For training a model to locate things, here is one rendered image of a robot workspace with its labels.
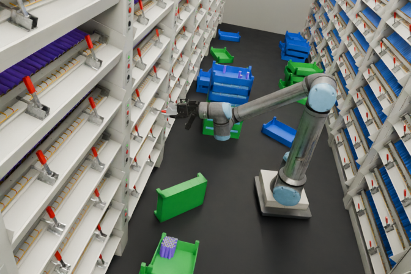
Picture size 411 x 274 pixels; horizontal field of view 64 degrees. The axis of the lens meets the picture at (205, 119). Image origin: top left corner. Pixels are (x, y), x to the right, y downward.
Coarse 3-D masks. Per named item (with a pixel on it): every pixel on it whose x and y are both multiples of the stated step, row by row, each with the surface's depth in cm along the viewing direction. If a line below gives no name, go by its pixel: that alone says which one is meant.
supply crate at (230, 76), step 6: (216, 66) 254; (222, 66) 254; (228, 66) 254; (216, 72) 253; (222, 72) 254; (228, 72) 256; (234, 72) 257; (246, 72) 256; (216, 78) 238; (222, 78) 238; (228, 78) 238; (234, 78) 238; (240, 78) 238; (252, 78) 238; (240, 84) 241; (246, 84) 240; (252, 84) 241
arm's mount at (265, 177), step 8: (264, 176) 216; (272, 176) 217; (264, 184) 210; (264, 192) 207; (304, 192) 209; (264, 200) 205; (272, 200) 200; (304, 200) 204; (288, 208) 204; (296, 208) 204; (304, 208) 204
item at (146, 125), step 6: (156, 96) 194; (162, 96) 195; (150, 102) 189; (156, 102) 191; (162, 102) 194; (150, 114) 180; (156, 114) 182; (138, 120) 172; (144, 120) 174; (150, 120) 176; (144, 126) 171; (150, 126) 173; (132, 132) 163; (138, 132) 165; (144, 132) 167; (144, 138) 164; (132, 144) 157; (138, 144) 158; (132, 150) 154; (132, 156) 151
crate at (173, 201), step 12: (192, 180) 192; (204, 180) 193; (168, 192) 181; (180, 192) 184; (192, 192) 190; (204, 192) 198; (168, 204) 183; (180, 204) 190; (192, 204) 198; (156, 216) 191; (168, 216) 189
